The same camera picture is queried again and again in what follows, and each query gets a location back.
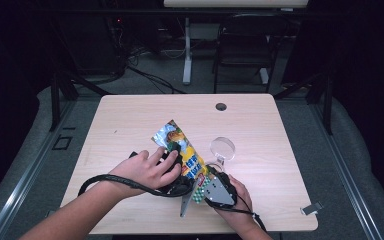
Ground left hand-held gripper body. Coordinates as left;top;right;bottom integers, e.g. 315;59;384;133
158;156;201;218

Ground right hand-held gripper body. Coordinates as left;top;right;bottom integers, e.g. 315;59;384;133
202;173;238;209

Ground yellow spout pouch green cap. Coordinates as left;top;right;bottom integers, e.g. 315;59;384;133
151;119;213;205

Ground clear glass jar hinged lid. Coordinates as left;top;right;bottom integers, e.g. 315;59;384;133
205;136;237;173

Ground person's right hand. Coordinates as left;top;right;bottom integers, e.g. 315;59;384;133
214;174;254;226

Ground person's left hand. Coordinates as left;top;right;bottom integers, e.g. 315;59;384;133
109;146;182;198

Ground white desk with white legs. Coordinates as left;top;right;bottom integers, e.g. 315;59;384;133
163;0;309;86

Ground black chair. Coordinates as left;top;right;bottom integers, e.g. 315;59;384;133
212;13;289;94

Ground dark equipment cabinet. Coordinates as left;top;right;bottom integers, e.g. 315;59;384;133
56;13;128;76

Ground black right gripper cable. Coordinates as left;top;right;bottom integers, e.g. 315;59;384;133
213;199;268;233

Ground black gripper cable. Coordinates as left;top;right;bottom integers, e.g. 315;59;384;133
213;199;268;233
78;173;194;198

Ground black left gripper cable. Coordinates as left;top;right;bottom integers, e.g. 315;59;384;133
78;173;194;198

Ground black floor cable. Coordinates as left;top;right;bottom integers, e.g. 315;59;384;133
126;64;188;95

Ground aluminium floor rail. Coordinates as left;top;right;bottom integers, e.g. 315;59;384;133
308;103;384;240
0;99;78;240

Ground black metal frame stand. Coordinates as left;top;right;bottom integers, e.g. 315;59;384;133
273;71;334;136
48;71;111;133

